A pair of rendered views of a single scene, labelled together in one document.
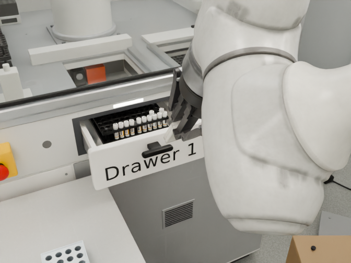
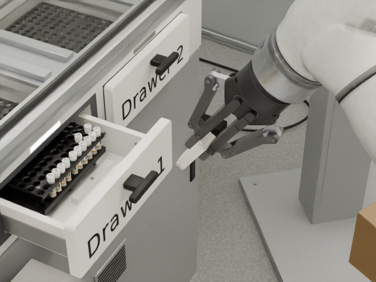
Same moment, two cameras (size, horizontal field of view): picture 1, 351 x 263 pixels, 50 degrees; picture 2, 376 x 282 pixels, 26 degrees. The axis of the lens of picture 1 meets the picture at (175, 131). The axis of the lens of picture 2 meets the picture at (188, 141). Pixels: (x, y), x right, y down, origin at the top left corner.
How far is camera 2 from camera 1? 0.64 m
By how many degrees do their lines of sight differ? 29
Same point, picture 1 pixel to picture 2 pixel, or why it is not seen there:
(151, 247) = not seen: outside the picture
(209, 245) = not seen: outside the picture
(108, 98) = (24, 142)
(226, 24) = (363, 39)
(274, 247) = (207, 261)
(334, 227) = (268, 194)
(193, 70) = (288, 80)
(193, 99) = (272, 108)
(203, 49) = (337, 64)
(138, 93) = (55, 116)
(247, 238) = (183, 265)
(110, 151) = (92, 214)
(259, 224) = not seen: outside the picture
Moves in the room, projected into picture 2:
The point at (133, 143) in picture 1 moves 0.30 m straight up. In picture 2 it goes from (111, 189) to (97, 16)
